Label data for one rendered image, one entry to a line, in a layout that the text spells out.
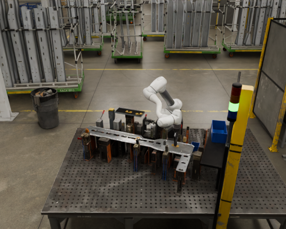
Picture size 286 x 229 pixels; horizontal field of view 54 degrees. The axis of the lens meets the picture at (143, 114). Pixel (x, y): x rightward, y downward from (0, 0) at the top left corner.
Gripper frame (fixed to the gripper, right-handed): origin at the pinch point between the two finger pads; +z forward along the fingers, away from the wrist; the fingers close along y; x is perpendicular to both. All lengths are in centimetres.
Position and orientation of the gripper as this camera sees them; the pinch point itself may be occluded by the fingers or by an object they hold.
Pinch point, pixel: (175, 142)
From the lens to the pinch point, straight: 321.8
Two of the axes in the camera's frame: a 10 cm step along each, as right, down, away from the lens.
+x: 9.4, 1.6, -3.1
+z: 0.0, 8.9, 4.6
